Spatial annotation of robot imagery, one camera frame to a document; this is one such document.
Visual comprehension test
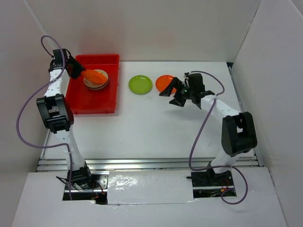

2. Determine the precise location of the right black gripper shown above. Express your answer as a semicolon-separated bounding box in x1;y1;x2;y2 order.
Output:
160;77;195;107

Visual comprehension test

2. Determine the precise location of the cream floral plate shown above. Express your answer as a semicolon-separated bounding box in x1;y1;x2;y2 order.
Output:
81;70;108;89

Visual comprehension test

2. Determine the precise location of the orange plate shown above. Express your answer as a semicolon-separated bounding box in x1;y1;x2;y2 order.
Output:
155;75;174;92
81;70;107;84

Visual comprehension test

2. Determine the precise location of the green plate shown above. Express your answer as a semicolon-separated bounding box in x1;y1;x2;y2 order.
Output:
128;75;152;95

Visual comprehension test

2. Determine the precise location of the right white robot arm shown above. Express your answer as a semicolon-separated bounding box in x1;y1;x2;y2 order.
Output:
160;70;257;185

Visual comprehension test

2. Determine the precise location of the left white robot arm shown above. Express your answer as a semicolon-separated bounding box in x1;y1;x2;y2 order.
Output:
36;49;93;189

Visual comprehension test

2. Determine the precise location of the red plastic bin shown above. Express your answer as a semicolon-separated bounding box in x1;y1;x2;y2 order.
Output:
65;54;119;115

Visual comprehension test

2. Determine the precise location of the white foil cover sheet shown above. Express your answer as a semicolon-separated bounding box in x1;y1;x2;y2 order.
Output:
107;170;194;205

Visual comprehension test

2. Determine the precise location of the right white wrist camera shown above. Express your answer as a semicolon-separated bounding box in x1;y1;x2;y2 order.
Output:
184;72;190;80

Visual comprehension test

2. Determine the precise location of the aluminium rail frame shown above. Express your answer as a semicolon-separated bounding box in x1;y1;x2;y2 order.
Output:
35;61;265;201

